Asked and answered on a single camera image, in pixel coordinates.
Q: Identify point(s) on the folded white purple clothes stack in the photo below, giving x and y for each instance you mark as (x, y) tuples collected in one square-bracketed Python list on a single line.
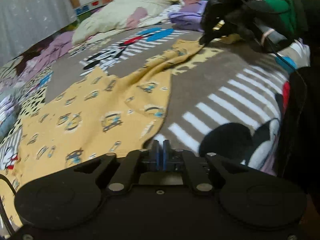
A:
[(6, 107)]

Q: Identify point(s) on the yellow cartoon print garment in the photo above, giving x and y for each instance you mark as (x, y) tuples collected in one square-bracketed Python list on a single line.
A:
[(100, 105)]

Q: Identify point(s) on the person's right forearm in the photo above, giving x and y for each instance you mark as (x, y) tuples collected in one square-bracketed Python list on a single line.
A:
[(277, 12)]

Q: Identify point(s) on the folded blue jeans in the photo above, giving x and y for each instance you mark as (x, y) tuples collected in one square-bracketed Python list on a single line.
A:
[(3, 128)]

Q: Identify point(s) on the purple quilt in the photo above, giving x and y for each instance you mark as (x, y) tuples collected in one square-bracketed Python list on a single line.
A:
[(55, 47)]

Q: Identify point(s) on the grey curtain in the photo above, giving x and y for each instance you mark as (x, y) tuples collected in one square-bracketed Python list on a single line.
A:
[(30, 10)]

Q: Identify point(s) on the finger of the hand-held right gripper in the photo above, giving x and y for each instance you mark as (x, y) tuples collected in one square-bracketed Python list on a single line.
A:
[(208, 36)]

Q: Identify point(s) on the person's dark clothing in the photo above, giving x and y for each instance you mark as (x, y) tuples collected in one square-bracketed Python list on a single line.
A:
[(305, 130)]

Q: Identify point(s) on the cartoon mouse printed blanket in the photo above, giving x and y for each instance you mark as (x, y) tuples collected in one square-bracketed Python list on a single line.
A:
[(212, 80)]

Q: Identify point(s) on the folded purple hoodie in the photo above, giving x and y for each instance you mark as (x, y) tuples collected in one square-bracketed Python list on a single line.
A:
[(187, 15)]

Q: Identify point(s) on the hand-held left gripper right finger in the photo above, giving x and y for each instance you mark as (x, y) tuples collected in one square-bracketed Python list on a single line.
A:
[(166, 155)]

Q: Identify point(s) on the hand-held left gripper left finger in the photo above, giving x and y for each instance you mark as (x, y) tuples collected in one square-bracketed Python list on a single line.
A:
[(156, 155)]

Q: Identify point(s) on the colourful foam mat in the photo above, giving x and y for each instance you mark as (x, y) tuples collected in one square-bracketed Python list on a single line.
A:
[(95, 3)]

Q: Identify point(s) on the cream quilt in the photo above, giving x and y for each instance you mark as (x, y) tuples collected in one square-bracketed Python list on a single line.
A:
[(120, 10)]

